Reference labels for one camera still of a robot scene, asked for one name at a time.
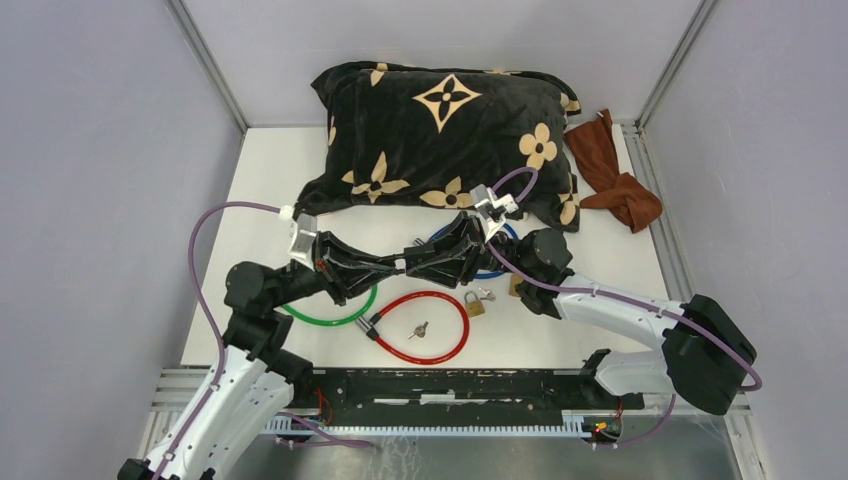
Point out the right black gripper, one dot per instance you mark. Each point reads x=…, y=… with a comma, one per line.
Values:
x=470, y=244

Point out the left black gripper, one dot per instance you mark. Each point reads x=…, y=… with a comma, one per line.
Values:
x=345, y=270

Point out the small brass padlock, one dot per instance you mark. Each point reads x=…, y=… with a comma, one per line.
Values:
x=473, y=304

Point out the large brass padlock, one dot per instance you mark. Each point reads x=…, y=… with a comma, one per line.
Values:
x=516, y=286

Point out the red cable lock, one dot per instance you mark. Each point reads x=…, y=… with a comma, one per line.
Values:
x=369, y=326

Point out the green cable lock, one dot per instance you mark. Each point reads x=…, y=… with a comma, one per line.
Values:
x=333, y=322

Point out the blue cable lock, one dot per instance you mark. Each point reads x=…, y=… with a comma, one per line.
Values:
x=480, y=274

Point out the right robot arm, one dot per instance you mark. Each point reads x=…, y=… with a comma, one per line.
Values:
x=692, y=349

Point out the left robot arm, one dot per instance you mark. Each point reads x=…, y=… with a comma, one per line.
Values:
x=254, y=377

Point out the red lock keys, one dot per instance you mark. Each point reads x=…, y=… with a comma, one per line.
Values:
x=419, y=331

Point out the small padlock keys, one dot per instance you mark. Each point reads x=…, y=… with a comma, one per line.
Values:
x=487, y=295

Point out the black floral pillow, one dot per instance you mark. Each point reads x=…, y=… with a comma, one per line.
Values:
x=411, y=136

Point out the brown cloth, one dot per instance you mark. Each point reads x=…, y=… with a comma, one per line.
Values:
x=619, y=192

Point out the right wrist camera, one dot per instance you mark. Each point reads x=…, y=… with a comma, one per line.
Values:
x=491, y=209

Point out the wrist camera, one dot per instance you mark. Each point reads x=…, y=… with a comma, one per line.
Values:
x=304, y=232
x=491, y=209

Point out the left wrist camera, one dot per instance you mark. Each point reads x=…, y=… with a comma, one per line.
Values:
x=304, y=232

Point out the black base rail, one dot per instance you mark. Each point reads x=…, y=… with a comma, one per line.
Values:
x=422, y=398

